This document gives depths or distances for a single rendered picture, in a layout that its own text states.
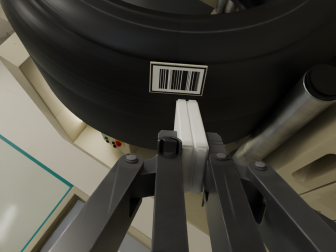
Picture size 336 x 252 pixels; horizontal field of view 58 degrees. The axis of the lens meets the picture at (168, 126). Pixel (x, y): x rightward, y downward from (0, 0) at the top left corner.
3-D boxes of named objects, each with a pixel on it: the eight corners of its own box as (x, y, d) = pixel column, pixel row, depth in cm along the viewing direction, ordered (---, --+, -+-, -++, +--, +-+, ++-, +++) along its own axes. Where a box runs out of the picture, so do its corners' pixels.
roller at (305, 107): (239, 149, 67) (254, 164, 65) (225, 162, 65) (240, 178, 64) (323, 55, 34) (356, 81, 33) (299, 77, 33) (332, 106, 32)
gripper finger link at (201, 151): (194, 146, 15) (209, 147, 15) (187, 99, 22) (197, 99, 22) (188, 194, 17) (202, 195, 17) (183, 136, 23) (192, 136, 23)
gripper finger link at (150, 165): (178, 203, 15) (117, 199, 15) (175, 151, 19) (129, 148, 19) (181, 177, 14) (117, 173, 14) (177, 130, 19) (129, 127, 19)
